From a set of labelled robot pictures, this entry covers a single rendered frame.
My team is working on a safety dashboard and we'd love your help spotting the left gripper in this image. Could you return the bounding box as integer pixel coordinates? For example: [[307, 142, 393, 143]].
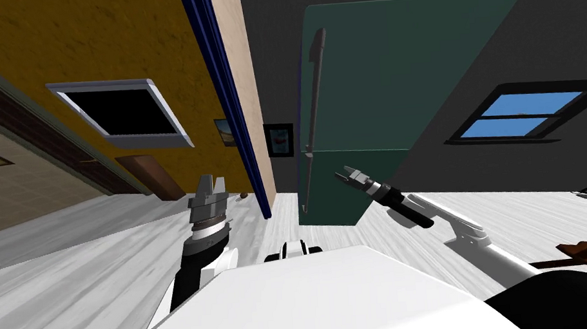
[[185, 173, 231, 225]]

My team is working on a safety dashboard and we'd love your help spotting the green fridge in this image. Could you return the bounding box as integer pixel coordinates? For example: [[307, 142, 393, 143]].
[[282, 0, 536, 231]]

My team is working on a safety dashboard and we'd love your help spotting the brown door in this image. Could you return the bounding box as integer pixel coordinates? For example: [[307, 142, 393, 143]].
[[114, 151, 188, 206]]

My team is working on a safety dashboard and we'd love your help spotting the small landscape picture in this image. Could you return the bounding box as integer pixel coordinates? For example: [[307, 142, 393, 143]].
[[213, 117, 237, 149]]

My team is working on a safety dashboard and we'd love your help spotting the large green fridge door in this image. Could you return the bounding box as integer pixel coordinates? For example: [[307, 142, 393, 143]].
[[289, 0, 531, 159]]

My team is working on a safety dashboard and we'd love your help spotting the long grey fridge handle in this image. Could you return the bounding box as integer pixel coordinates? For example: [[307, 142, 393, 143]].
[[296, 27, 336, 159]]

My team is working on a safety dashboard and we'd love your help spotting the short grey fridge handle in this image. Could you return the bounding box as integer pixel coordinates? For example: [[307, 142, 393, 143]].
[[297, 151, 319, 215]]

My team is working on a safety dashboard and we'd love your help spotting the black framed picture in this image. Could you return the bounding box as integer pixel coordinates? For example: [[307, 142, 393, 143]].
[[262, 121, 296, 160]]

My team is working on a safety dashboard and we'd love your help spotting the black framed window blue sky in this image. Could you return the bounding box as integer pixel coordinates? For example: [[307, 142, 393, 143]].
[[440, 77, 587, 151]]

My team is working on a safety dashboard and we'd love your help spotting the small green fridge door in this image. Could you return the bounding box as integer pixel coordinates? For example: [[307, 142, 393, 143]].
[[293, 144, 416, 231]]

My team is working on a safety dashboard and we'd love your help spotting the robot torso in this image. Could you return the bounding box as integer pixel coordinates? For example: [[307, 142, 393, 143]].
[[105, 224, 526, 329]]

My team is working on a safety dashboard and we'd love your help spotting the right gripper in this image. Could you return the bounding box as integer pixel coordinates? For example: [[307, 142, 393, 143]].
[[333, 163, 381, 200]]

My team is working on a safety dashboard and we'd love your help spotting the white framed dark window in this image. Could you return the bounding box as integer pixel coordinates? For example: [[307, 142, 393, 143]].
[[45, 73, 195, 159]]

